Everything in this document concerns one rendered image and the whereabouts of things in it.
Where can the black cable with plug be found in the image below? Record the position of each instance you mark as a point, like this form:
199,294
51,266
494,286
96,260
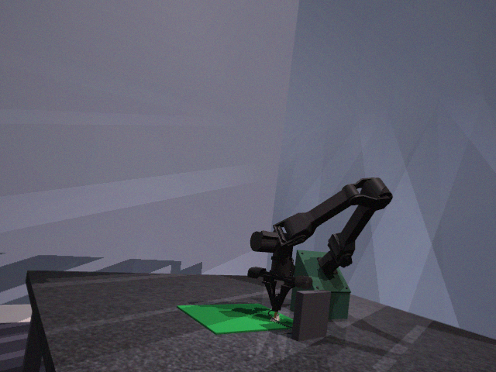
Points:
275,308

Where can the green circuit board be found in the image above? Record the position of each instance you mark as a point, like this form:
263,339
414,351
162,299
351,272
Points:
234,318

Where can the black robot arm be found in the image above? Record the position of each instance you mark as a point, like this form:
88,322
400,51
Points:
373,196

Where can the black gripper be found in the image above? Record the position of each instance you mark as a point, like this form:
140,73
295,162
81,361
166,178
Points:
280,270

